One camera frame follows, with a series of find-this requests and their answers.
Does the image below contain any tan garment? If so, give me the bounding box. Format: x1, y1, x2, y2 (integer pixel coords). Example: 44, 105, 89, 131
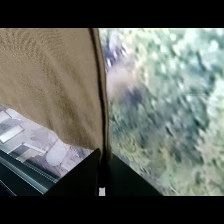
0, 28, 113, 162

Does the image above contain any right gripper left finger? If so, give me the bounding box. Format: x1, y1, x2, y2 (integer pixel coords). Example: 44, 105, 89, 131
44, 147, 102, 197

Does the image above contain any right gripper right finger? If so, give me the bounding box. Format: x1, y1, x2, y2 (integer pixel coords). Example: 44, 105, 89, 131
105, 152, 163, 197

